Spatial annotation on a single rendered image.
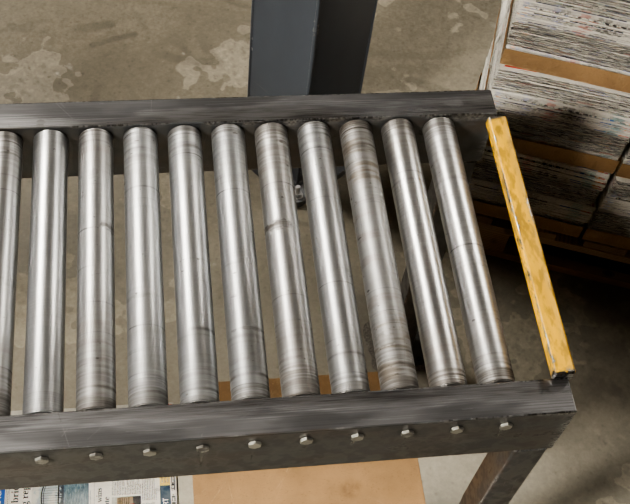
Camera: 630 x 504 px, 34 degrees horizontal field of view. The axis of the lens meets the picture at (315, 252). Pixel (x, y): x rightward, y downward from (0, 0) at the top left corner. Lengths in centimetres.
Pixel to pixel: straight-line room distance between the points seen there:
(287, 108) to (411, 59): 125
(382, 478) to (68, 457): 97
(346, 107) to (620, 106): 64
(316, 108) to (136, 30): 129
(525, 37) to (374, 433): 88
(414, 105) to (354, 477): 85
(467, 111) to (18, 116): 67
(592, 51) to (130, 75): 124
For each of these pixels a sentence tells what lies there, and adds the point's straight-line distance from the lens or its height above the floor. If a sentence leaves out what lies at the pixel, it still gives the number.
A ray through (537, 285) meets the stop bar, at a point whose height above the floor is 82.
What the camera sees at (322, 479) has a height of 0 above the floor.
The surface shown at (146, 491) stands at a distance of 213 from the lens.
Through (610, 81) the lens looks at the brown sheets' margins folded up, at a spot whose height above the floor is 62.
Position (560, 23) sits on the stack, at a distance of 191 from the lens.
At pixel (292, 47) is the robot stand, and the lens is 219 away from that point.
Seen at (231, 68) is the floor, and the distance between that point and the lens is 273.
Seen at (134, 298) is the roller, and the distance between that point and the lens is 140.
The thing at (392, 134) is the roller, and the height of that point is 80.
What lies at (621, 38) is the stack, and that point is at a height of 73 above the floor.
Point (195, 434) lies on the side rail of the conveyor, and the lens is 131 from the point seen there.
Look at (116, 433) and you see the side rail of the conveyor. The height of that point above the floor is 80.
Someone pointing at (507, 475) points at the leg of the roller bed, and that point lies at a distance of 157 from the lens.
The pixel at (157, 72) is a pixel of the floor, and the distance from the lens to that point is 272.
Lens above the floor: 200
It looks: 57 degrees down
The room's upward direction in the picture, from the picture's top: 9 degrees clockwise
